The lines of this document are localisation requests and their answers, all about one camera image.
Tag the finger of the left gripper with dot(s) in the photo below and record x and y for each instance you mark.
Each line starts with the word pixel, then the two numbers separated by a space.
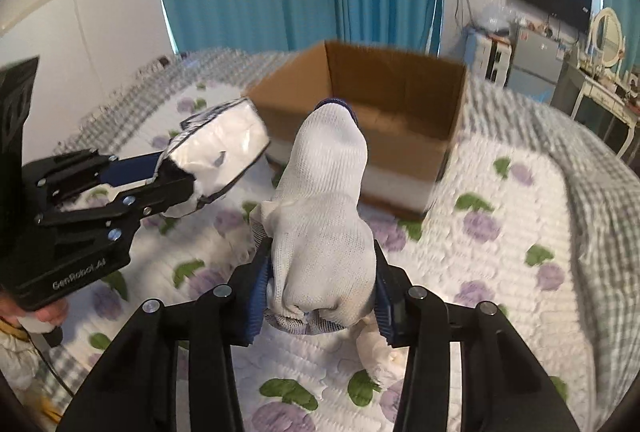
pixel 124 213
pixel 50 181

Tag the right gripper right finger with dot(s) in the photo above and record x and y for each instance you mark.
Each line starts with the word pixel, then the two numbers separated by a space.
pixel 503 386

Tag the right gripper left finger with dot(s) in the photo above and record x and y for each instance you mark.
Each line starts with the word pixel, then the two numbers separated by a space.
pixel 133 385

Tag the white patterned tissue pack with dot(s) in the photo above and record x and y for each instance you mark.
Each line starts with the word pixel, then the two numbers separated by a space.
pixel 214 148

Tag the white sock bundle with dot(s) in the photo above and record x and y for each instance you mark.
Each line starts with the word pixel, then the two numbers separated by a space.
pixel 322 252

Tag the cream lace sock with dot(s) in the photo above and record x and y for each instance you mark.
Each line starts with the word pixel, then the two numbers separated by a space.
pixel 376 356

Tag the floral white quilt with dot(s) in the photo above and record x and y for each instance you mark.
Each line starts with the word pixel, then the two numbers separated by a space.
pixel 499 230

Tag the grey checkered blanket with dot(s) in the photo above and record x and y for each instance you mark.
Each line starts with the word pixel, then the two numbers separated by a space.
pixel 603 194

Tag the brown cardboard box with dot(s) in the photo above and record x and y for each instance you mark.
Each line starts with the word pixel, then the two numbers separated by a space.
pixel 408 106

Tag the white dressing table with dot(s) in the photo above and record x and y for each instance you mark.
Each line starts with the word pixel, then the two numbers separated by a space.
pixel 574 87

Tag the grey mini fridge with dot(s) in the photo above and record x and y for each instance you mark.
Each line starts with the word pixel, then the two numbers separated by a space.
pixel 535 67

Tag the white suitcase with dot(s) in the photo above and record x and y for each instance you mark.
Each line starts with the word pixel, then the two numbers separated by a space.
pixel 488 57

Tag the oval vanity mirror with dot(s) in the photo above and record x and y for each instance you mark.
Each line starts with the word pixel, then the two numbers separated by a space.
pixel 606 38

